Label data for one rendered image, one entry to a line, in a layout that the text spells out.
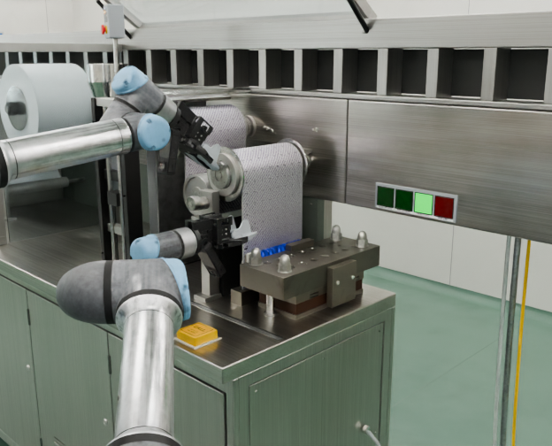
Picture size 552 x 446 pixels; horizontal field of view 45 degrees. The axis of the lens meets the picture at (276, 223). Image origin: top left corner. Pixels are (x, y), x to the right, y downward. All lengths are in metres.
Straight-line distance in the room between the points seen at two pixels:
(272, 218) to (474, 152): 0.57
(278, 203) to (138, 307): 0.79
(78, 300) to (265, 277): 0.60
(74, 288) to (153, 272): 0.14
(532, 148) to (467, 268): 2.93
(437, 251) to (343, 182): 2.72
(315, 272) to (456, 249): 2.86
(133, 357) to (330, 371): 0.81
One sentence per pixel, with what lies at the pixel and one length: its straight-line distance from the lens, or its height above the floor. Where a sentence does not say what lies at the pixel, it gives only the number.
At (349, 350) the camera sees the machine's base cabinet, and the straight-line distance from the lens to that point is 1.83.
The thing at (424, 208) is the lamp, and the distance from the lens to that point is 1.77.
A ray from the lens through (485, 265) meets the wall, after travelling 4.43.
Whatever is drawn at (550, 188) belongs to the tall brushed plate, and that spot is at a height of 1.27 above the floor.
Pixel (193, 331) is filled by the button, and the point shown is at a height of 0.92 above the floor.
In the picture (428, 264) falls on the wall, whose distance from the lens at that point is 4.65.
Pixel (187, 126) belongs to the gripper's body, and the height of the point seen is 1.39.
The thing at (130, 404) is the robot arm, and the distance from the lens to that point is 1.02.
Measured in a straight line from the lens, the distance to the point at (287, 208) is 1.88.
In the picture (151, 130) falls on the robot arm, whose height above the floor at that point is 1.41.
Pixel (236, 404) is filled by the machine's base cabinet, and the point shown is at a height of 0.80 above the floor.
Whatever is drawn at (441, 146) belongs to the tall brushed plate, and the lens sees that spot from 1.72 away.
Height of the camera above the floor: 1.56
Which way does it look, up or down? 14 degrees down
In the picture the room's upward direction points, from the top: straight up
